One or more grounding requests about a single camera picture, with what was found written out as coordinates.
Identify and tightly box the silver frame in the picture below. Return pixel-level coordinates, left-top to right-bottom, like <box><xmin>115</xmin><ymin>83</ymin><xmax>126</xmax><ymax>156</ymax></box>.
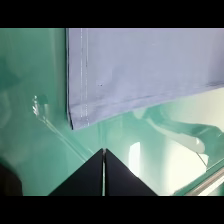
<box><xmin>186</xmin><ymin>166</ymin><xmax>224</xmax><ymax>196</ymax></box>

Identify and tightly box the purple T-shirt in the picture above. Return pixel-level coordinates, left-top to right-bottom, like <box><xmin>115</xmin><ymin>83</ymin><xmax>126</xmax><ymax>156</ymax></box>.
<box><xmin>65</xmin><ymin>28</ymin><xmax>224</xmax><ymax>131</ymax></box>

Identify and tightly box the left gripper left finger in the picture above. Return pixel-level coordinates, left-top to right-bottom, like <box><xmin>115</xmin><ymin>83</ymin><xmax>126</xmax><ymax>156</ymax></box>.
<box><xmin>48</xmin><ymin>148</ymin><xmax>105</xmax><ymax>196</ymax></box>

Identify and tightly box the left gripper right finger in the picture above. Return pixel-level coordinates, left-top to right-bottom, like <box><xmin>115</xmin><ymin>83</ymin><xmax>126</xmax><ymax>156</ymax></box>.
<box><xmin>104</xmin><ymin>148</ymin><xmax>158</xmax><ymax>196</ymax></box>

